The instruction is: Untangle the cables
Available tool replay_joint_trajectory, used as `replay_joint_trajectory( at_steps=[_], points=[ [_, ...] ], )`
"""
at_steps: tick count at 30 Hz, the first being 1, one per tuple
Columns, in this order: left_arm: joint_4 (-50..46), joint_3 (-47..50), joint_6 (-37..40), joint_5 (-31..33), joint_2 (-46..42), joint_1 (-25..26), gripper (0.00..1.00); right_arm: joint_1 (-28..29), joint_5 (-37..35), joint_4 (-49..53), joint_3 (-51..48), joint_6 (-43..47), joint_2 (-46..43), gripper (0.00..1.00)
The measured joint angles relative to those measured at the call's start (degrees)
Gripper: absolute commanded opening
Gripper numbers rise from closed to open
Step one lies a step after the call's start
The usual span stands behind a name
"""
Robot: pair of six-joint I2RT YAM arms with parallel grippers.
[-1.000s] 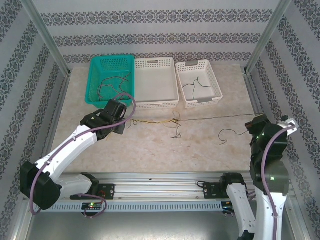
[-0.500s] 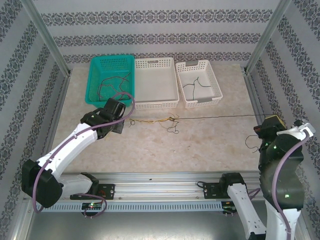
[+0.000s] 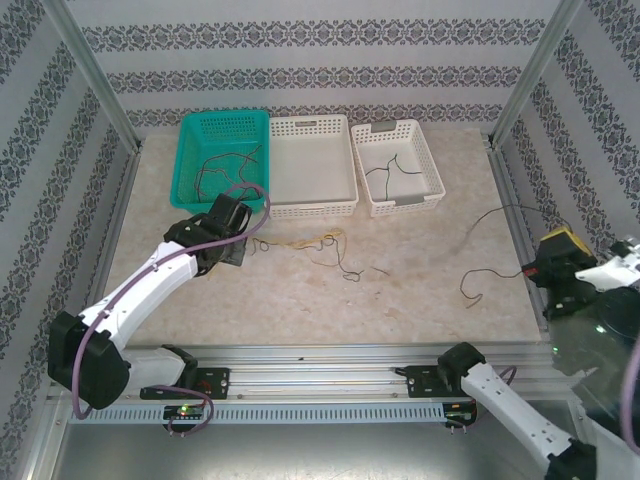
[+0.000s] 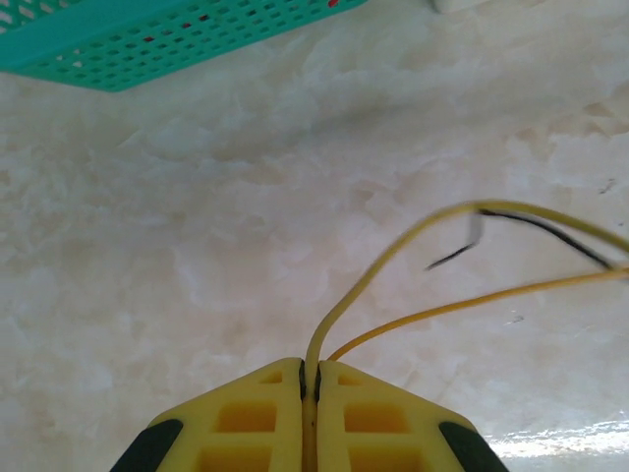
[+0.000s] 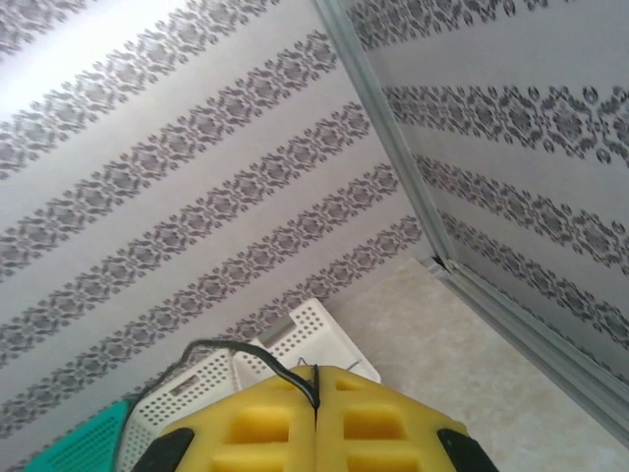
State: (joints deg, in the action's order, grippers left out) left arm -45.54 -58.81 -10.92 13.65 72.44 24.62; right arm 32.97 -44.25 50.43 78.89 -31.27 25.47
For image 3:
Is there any circuit board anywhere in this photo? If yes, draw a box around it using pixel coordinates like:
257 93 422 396
443 402 479 424
162 404 207 420

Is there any orange thin cable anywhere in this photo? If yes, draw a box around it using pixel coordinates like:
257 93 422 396
294 234 346 269

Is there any right circuit board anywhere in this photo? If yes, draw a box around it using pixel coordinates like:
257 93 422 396
443 402 479 424

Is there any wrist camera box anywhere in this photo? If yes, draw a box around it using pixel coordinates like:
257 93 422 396
224 237 249 267
573 238 640 292

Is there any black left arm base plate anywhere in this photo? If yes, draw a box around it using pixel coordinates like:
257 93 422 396
139 367 232 401

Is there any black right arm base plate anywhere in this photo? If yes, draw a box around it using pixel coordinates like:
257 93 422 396
405 363 499 400

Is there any black thin cable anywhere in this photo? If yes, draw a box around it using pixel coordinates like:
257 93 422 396
193 152 256 202

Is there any slotted grey cable duct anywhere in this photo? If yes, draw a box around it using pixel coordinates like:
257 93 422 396
67 403 446 424

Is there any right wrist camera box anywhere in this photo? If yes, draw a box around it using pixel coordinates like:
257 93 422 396
573 238 640 292

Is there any aluminium mounting rail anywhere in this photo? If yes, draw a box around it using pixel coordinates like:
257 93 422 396
47 343 586 401

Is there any grey metal sheet panel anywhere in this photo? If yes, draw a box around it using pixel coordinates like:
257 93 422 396
29 399 616 480

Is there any yellow thin cable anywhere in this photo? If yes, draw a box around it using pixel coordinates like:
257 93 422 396
269 227 347 254

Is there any large white plastic basket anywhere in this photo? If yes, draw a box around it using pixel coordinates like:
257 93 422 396
268 113 361 221

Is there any aluminium frame post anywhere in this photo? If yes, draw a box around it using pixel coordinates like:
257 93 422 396
487 0 601 151
42 0 144 151

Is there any dark brown thin cable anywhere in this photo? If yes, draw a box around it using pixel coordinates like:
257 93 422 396
249 232 364 282

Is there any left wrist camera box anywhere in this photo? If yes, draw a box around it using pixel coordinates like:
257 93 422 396
224 237 249 267

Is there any green thin cable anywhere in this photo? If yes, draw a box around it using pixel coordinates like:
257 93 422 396
364 152 425 202

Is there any white basket with grey handles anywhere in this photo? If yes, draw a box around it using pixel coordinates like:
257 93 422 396
349 119 447 220

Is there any blue thin cable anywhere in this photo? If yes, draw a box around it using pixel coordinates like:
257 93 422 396
449 204 574 309

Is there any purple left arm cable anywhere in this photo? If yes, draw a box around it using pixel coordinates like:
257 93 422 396
72 183 272 437

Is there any teal plastic basket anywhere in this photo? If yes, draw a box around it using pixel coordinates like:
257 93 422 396
168 110 272 219

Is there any aluminium side rail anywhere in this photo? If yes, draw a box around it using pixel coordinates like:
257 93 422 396
487 142 571 361
67 144 146 366

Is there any left circuit board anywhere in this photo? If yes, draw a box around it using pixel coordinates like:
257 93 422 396
162 404 207 420

